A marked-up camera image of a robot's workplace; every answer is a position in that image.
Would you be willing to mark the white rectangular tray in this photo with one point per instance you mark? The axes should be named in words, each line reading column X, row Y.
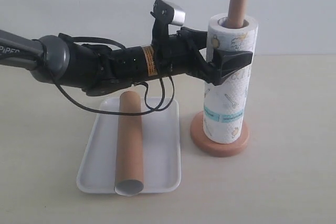
column 161, row 153

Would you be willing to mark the patterned white paper towel roll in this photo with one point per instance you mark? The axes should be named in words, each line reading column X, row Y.
column 224, row 105

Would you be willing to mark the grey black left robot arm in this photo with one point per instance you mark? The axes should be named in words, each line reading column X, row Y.
column 51, row 59

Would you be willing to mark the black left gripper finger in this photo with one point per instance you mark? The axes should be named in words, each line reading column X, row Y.
column 226, row 63
column 196, row 38

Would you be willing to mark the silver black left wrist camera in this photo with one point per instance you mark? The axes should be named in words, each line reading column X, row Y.
column 165, row 13

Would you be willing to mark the brown cardboard tube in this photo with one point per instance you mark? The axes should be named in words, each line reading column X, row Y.
column 129, row 175

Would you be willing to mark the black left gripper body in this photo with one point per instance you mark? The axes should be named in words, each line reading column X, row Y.
column 119, row 67

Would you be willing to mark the wooden paper towel holder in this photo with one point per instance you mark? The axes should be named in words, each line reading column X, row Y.
column 235, row 20

